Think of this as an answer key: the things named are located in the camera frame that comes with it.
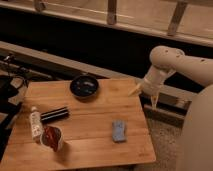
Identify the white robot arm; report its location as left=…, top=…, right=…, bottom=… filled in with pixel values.
left=129, top=46, right=213, bottom=171

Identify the black rectangular case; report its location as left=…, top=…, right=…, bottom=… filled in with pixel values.
left=41, top=107, right=69, bottom=123

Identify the blue sponge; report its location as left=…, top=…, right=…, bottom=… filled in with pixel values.
left=112, top=120, right=126, bottom=143

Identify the dark ceramic bowl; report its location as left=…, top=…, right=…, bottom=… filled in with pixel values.
left=70, top=75, right=99, bottom=98

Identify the white plastic bottle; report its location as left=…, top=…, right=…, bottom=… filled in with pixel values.
left=29, top=106, right=43, bottom=143

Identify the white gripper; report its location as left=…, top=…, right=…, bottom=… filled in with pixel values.
left=129, top=66, right=175, bottom=109

